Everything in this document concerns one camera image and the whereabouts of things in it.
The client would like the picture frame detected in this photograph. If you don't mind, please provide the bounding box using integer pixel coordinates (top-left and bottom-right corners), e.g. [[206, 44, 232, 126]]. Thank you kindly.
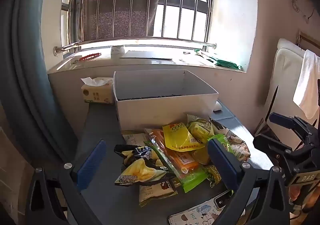
[[297, 31, 320, 49]]

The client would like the blue curtain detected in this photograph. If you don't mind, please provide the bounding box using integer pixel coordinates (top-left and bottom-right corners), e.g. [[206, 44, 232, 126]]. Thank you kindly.
[[0, 0, 83, 173]]

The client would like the brown mesh cloth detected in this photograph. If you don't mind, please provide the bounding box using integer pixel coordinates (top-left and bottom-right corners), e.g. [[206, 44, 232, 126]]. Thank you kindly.
[[84, 0, 160, 41]]

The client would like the black chips packet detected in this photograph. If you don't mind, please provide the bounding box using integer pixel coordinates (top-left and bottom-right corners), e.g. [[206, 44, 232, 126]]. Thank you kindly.
[[114, 144, 177, 187]]

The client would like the white brown-print snack packet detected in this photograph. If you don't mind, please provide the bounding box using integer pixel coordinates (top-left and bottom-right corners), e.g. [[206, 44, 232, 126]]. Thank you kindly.
[[139, 181, 178, 207]]

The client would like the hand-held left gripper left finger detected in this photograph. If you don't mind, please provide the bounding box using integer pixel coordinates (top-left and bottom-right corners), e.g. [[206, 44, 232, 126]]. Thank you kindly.
[[25, 139, 107, 225]]

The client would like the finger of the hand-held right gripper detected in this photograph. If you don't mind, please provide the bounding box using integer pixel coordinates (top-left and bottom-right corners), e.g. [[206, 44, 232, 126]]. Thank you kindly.
[[269, 112, 313, 141], [253, 134, 304, 163]]

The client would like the white towel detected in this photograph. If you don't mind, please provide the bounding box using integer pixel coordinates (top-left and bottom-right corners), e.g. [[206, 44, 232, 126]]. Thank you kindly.
[[293, 50, 320, 119]]

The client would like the red-handled tool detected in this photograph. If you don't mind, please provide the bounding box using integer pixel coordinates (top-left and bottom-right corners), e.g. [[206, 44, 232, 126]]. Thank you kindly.
[[72, 52, 102, 64]]

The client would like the metal window grille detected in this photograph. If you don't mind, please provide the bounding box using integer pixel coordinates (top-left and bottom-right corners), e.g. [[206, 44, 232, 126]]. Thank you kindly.
[[61, 0, 223, 51]]

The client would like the yellow snack pouch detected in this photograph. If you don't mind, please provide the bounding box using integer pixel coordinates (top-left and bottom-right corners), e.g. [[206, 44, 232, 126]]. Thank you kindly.
[[162, 122, 207, 152]]

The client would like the blue-grey table cloth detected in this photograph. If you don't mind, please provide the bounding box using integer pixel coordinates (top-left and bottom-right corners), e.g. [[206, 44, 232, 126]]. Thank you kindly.
[[75, 100, 275, 225]]

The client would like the white cardboard box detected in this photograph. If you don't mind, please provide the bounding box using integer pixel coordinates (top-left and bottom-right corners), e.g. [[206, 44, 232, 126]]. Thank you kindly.
[[113, 70, 220, 132]]

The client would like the metal window rail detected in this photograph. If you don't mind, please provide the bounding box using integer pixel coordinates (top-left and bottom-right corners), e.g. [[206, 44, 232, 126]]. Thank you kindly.
[[53, 38, 217, 54]]

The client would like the tissue pack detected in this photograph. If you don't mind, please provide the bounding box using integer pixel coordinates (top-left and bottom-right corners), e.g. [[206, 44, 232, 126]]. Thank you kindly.
[[80, 77, 115, 104]]

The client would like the yellow-green snack packet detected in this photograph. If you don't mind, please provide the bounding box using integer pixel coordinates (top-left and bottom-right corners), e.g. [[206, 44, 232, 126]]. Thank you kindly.
[[186, 114, 218, 144]]

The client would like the small yellow snack packet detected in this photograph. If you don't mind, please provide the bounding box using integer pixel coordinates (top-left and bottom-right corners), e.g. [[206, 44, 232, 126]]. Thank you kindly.
[[192, 149, 211, 166]]

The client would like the stone windowsill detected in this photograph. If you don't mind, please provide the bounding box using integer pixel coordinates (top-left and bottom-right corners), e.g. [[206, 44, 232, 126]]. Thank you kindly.
[[47, 50, 247, 74]]

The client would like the green packets pile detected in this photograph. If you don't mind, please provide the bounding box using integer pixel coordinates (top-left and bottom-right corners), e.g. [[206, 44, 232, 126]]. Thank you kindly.
[[194, 49, 243, 70]]

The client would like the phone with cartoon case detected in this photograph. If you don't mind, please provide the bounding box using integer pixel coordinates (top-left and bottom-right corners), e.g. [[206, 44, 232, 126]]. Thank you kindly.
[[168, 189, 247, 225]]

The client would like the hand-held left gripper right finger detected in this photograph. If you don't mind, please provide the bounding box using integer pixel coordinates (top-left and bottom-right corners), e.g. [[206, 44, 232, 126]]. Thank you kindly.
[[207, 138, 290, 225]]

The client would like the dark green snack packet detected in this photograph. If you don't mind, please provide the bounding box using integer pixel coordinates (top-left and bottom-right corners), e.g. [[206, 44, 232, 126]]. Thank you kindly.
[[202, 164, 225, 188]]

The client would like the white chair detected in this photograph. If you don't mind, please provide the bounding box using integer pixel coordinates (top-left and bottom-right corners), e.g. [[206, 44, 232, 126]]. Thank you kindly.
[[262, 38, 320, 151]]

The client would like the person's right hand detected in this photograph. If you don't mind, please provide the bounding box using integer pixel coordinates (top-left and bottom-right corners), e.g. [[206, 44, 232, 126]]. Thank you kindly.
[[289, 182, 320, 215]]

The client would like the orange snack green-edged wrapper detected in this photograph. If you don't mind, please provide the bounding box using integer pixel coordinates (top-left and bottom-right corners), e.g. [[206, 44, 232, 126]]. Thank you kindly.
[[144, 128, 208, 193]]

